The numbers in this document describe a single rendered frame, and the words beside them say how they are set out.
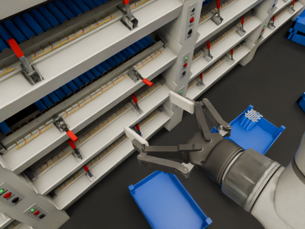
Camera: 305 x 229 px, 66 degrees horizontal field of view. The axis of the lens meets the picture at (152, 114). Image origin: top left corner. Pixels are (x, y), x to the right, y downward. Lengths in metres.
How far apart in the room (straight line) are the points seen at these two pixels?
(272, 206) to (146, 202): 0.77
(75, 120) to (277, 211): 0.53
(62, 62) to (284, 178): 0.47
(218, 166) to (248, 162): 0.05
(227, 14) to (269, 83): 0.66
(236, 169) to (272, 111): 1.10
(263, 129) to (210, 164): 0.97
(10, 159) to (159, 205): 0.64
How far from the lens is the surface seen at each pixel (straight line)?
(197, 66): 1.09
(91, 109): 0.70
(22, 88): 0.55
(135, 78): 0.75
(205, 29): 0.98
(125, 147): 1.04
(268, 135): 1.35
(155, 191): 1.10
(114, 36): 0.61
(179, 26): 0.79
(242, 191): 0.39
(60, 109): 0.68
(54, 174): 0.85
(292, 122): 1.47
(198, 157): 0.43
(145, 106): 0.92
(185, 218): 1.08
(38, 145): 0.69
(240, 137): 1.23
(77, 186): 1.01
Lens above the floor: 1.06
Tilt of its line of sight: 55 degrees down
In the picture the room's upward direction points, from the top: straight up
